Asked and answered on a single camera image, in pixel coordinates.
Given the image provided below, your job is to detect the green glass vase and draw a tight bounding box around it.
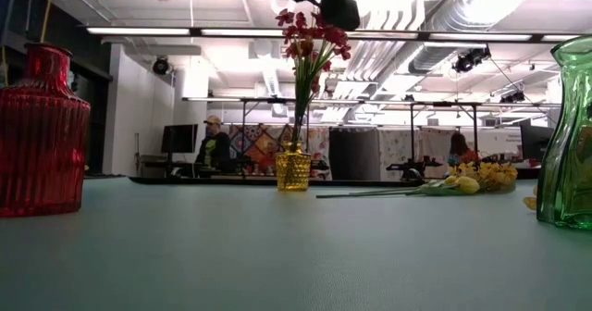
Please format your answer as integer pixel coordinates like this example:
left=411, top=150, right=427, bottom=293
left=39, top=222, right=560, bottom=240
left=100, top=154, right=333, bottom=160
left=536, top=33, right=592, bottom=231

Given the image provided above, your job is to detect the white patterned cloth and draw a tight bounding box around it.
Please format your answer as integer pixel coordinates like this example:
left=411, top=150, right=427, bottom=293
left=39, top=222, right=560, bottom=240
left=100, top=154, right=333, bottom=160
left=378, top=128, right=457, bottom=178

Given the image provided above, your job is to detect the black metal rig frame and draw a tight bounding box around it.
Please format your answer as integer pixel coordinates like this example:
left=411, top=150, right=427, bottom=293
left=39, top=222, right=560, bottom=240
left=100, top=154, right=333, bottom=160
left=383, top=100, right=563, bottom=164
left=182, top=96, right=311, bottom=179

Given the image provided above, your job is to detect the black ceiling spotlight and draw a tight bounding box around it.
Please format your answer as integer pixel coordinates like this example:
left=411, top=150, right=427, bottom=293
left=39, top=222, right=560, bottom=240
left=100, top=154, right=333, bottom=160
left=451, top=45, right=492, bottom=75
left=152, top=56, right=170, bottom=77

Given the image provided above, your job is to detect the colourful patchwork quilt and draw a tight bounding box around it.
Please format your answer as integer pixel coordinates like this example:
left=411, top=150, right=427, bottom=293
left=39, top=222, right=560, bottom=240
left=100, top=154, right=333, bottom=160
left=229, top=124, right=306, bottom=174

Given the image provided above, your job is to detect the yellow textured glass vase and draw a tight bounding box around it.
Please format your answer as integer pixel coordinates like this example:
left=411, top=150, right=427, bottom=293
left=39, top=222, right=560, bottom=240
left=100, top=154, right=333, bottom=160
left=275, top=140, right=314, bottom=193

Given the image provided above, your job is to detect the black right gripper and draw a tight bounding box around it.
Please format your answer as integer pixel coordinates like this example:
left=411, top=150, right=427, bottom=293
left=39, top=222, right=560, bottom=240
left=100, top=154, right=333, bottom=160
left=293, top=0, right=361, bottom=32

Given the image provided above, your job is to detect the black curtain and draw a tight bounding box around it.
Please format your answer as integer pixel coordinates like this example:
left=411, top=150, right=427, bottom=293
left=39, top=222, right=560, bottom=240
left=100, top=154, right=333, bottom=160
left=328, top=126, right=381, bottom=181

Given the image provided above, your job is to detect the teal table mat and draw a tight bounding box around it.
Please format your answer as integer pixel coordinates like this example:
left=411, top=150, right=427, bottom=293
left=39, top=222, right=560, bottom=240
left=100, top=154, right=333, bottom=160
left=0, top=176, right=592, bottom=311

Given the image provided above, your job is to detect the person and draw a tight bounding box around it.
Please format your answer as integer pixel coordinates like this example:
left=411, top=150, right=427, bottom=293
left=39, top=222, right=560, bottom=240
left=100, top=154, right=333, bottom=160
left=193, top=114, right=232, bottom=173
left=447, top=131, right=481, bottom=167

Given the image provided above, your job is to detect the red ribbed glass vase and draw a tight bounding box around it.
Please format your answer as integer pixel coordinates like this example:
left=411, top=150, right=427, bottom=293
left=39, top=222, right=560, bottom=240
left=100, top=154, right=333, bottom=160
left=0, top=43, right=92, bottom=218

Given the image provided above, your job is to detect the thin tan stick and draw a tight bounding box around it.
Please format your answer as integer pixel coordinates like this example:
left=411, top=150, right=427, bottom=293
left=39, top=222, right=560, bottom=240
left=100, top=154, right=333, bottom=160
left=39, top=0, right=55, bottom=44

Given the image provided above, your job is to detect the black computer monitor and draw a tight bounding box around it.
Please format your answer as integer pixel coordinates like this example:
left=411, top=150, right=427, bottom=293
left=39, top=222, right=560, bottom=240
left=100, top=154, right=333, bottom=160
left=520, top=124, right=552, bottom=162
left=160, top=123, right=199, bottom=156

